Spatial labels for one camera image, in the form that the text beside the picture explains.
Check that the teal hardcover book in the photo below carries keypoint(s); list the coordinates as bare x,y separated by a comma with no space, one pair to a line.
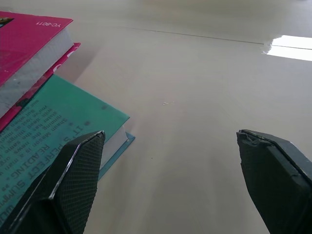
61,112

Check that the pink hardcover book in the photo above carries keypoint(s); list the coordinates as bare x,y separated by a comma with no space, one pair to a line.
26,41

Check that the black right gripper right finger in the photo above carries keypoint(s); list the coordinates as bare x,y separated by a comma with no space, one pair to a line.
275,180

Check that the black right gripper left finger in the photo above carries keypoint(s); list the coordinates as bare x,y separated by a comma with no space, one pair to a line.
70,185

